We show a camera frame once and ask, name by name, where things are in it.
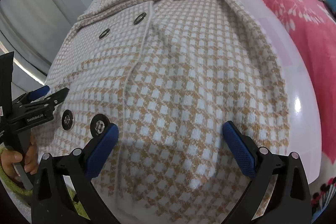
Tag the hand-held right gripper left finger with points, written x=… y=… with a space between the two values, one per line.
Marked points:
x=105 y=145

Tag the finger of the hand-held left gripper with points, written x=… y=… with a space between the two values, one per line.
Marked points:
x=39 y=92
x=59 y=95

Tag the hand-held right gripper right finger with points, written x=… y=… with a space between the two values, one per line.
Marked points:
x=237 y=145

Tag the beige white checked knit jacket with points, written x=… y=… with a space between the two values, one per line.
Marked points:
x=183 y=82

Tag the person's left hand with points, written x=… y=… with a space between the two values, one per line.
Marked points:
x=10 y=161

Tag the white curtain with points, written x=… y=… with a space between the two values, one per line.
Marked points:
x=39 y=3

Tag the glossy pink printed board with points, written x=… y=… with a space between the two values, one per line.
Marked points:
x=302 y=82

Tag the pink floral blanket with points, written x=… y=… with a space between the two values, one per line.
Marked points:
x=302 y=16

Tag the teal cloth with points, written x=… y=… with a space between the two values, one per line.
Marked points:
x=331 y=2

